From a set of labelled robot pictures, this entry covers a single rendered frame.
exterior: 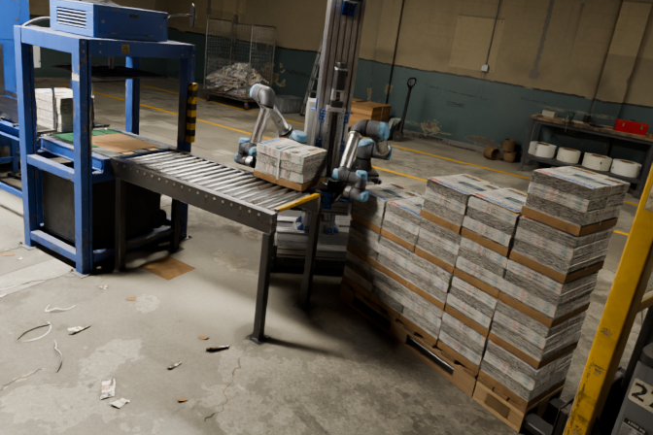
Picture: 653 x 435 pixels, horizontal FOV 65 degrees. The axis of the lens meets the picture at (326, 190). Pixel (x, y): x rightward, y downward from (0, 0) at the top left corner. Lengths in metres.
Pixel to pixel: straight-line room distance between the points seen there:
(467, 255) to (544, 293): 0.44
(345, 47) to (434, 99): 6.31
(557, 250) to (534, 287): 0.23
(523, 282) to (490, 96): 7.28
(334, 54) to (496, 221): 1.80
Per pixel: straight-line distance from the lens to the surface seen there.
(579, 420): 2.53
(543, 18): 9.63
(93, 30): 3.63
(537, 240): 2.58
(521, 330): 2.75
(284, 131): 3.79
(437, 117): 10.03
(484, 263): 2.78
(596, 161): 8.92
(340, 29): 3.83
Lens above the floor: 1.78
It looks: 17 degrees down
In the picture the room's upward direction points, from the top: 8 degrees clockwise
